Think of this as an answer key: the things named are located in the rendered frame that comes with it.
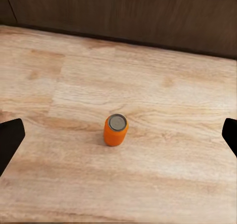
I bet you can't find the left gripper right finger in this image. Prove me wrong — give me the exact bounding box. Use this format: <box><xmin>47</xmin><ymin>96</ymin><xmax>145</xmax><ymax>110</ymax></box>
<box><xmin>222</xmin><ymin>118</ymin><xmax>237</xmax><ymax>157</ymax></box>

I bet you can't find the can of soda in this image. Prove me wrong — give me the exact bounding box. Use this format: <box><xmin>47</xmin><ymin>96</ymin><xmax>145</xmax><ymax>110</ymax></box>
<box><xmin>104</xmin><ymin>114</ymin><xmax>129</xmax><ymax>147</ymax></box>

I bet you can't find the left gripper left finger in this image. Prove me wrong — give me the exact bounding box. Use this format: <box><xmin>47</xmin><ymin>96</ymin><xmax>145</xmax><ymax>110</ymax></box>
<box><xmin>0</xmin><ymin>118</ymin><xmax>25</xmax><ymax>176</ymax></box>

